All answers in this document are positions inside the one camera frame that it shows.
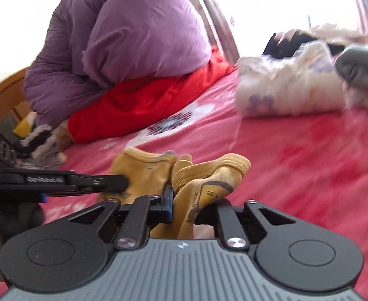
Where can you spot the small yellow item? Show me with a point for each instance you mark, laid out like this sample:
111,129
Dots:
22,128

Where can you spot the black garment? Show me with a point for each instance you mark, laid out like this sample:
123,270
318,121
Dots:
284,42

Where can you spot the grey fleece garment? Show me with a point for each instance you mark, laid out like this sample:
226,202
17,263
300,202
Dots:
359,63

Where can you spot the yellow car-print pants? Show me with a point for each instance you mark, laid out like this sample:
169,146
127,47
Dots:
196,191

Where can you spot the purple duvet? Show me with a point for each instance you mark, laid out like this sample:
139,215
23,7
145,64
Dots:
133,37

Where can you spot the white floral padded garment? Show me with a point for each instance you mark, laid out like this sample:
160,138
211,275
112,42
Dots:
284,84

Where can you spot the pinkish pleated curtain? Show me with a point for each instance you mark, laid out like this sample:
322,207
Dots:
202,3

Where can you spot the red quilt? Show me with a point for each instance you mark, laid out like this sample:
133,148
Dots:
133,106

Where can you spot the yellow car-print shirt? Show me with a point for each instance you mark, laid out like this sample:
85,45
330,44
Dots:
143,172

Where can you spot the grey ruffled cloth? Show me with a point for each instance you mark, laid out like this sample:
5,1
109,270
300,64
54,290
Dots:
39,144

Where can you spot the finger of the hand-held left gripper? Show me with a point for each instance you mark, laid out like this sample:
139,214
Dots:
108,182

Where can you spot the tan plush toy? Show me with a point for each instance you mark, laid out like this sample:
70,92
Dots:
63,136

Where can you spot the pink floral blanket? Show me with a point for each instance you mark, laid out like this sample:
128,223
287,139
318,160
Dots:
281,169

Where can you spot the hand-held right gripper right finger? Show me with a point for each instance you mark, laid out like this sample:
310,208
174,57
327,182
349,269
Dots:
227,221

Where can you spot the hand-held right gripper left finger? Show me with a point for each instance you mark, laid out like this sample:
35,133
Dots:
169,205

